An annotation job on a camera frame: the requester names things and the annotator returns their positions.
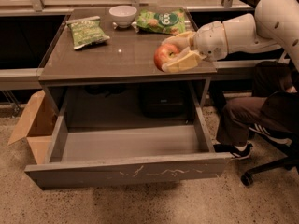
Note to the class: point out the black office chair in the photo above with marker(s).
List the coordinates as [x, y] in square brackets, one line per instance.
[287, 143]

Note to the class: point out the green snack bag right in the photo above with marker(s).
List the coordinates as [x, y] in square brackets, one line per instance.
[170, 23]

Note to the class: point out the cardboard box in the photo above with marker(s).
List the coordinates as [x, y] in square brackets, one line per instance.
[36, 125]

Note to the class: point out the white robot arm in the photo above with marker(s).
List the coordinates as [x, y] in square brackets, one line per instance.
[273, 25]

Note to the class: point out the grey cabinet with glass top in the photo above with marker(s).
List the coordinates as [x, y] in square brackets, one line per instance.
[127, 57]

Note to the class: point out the open grey drawer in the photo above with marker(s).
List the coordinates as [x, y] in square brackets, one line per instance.
[103, 140]

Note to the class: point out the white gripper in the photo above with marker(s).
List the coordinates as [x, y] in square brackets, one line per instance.
[210, 41]

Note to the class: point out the black white sneaker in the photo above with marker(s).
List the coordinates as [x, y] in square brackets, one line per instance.
[236, 153]

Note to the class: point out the red apple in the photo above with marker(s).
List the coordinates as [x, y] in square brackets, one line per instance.
[164, 54]

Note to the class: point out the green chip bag left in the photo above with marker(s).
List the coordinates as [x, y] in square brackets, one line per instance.
[86, 32]

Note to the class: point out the seated person in dark clothes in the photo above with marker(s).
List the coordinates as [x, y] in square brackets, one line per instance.
[273, 104]

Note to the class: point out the white ceramic bowl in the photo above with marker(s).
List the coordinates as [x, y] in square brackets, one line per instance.
[123, 16]

